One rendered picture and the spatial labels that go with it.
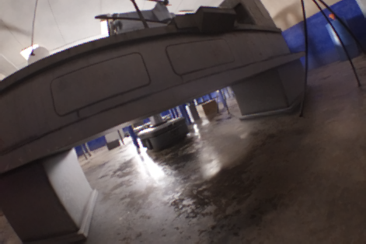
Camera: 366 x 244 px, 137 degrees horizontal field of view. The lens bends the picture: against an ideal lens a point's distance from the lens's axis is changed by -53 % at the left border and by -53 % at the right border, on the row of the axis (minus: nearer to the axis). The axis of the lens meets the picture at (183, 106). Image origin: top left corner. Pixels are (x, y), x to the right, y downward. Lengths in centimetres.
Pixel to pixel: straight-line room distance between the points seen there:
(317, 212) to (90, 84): 91
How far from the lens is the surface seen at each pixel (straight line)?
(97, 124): 51
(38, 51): 460
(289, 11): 499
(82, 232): 80
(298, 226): 46
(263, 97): 150
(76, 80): 73
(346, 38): 397
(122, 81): 70
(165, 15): 114
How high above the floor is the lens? 38
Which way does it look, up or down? level
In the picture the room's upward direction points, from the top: 22 degrees counter-clockwise
